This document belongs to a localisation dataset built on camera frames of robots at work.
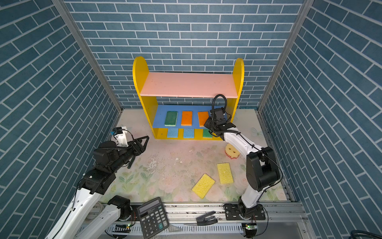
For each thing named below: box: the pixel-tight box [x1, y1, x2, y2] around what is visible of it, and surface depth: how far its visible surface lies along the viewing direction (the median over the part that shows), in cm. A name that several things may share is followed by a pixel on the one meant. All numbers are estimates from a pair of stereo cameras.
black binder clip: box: [195, 210, 218, 226], surface depth 72 cm
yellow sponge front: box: [191, 173, 216, 200], surface depth 84 cm
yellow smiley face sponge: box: [224, 142, 241, 159], surface depth 96 cm
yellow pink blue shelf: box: [132, 56, 245, 140], surface depth 82 cm
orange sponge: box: [181, 110, 193, 126], surface depth 98 cm
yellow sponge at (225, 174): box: [216, 162, 235, 185], surface depth 88 cm
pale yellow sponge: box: [197, 111, 209, 128], surface depth 98 cm
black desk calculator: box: [136, 196, 170, 239], surface depth 72 cm
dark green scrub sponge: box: [164, 111, 179, 127], surface depth 97 cm
